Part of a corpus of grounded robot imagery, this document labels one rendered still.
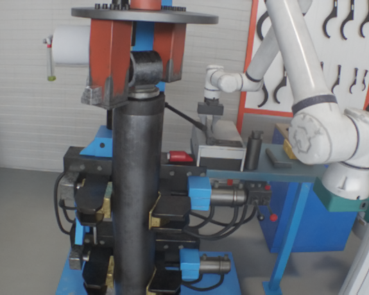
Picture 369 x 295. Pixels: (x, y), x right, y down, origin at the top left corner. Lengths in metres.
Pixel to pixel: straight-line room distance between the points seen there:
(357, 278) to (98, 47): 1.24
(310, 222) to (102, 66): 2.21
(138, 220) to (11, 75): 2.57
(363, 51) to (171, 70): 2.74
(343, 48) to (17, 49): 3.31
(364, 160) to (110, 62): 0.90
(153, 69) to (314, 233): 2.12
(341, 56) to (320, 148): 2.84
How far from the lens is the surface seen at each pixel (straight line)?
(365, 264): 1.35
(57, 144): 3.87
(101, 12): 1.18
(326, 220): 3.04
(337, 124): 1.08
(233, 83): 1.66
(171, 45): 1.52
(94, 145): 1.81
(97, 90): 1.25
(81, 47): 2.27
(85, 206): 1.56
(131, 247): 1.71
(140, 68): 1.36
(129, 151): 1.45
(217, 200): 1.75
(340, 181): 1.23
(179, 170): 1.78
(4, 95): 3.91
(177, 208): 1.57
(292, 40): 1.19
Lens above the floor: 1.85
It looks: 24 degrees down
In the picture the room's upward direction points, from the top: 6 degrees clockwise
